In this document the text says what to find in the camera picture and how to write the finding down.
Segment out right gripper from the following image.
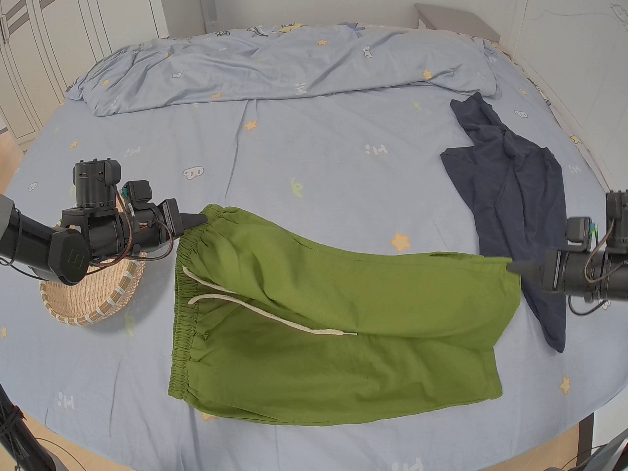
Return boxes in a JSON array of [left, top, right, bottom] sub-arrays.
[[541, 248, 607, 297]]

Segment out pale blue quilt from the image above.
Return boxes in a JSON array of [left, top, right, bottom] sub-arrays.
[[65, 20, 502, 117]]

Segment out grey bedside table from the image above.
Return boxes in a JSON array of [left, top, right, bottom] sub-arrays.
[[413, 3, 500, 42]]

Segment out dark blue garment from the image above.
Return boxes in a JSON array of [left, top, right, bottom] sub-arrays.
[[440, 92, 570, 353]]

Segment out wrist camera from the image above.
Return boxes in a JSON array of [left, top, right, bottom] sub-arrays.
[[566, 216, 593, 254], [122, 180, 152, 217]]

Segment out green shorts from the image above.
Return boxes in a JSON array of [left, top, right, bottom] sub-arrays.
[[168, 204, 522, 427]]

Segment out white wardrobe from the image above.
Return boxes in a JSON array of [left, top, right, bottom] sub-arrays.
[[0, 0, 170, 153]]

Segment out round woven basket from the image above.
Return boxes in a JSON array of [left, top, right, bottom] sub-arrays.
[[39, 248, 147, 327]]

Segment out bed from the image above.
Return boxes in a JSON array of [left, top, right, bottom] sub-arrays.
[[0, 0, 628, 471]]

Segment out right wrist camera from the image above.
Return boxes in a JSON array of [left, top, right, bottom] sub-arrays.
[[566, 216, 593, 254]]

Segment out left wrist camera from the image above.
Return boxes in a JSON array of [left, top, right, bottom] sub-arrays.
[[122, 180, 152, 217]]

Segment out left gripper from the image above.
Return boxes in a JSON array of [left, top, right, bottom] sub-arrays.
[[129, 198, 184, 260]]

